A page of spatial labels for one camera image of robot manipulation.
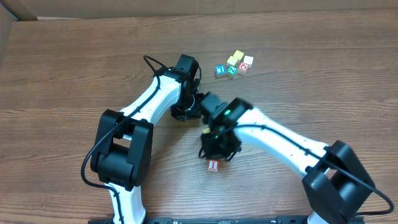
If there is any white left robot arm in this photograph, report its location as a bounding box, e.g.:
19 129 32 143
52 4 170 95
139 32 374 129
81 54 203 223

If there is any yellow block near cluster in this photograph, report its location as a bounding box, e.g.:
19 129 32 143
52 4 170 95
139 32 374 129
226 56 239 67

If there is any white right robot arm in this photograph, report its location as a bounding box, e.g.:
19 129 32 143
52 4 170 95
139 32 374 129
200 93 375 223

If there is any cardboard box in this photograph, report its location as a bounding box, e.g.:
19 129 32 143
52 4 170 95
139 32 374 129
1 0 397 20

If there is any red I letter block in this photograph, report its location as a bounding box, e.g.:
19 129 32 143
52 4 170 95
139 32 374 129
208 159 220 172

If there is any white picture block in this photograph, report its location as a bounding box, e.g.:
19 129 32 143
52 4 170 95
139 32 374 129
243 55 254 68

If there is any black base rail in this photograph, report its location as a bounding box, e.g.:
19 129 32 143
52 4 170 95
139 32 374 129
88 215 364 224

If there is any red picture block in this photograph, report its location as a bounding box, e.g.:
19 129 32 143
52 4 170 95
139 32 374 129
237 62 249 75

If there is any yellow block cluster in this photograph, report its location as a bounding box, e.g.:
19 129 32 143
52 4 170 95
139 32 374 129
233 50 244 61
226 56 239 67

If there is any yellow block far cluster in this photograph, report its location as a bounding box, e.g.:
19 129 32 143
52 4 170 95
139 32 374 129
233 50 244 61

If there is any yellow K letter block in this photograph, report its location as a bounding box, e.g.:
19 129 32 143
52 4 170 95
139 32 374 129
203 128 211 134

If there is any blue letter block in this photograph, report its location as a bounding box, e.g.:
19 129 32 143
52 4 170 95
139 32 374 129
215 65 226 78

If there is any green Z letter block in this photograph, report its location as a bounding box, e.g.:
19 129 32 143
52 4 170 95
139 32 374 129
226 66 238 79

